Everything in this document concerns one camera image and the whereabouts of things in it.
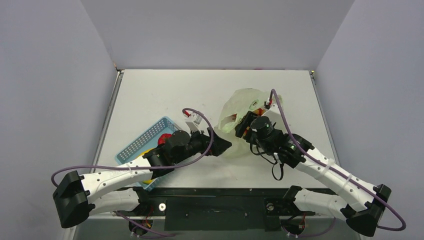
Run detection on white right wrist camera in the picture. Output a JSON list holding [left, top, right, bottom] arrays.
[[262, 104, 287, 133]]

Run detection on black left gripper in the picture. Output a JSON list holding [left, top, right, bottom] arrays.
[[173, 126, 231, 165]]

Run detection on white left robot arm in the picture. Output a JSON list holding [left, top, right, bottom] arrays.
[[52, 128, 232, 229]]

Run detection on light green plastic bag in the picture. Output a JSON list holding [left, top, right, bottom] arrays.
[[213, 88, 270, 160]]

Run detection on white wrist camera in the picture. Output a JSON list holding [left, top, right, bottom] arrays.
[[184, 112, 203, 135], [262, 104, 287, 133]]

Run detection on light blue perforated basket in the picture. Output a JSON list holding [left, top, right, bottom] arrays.
[[114, 116, 186, 192]]

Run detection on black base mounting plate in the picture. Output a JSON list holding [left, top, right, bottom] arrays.
[[90, 187, 332, 238]]

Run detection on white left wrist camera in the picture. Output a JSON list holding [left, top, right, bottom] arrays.
[[184, 112, 203, 135]]

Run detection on red fake tomato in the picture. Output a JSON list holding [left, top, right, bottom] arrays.
[[157, 133, 172, 145]]

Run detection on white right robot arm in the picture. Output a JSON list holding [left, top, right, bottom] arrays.
[[235, 111, 392, 237]]

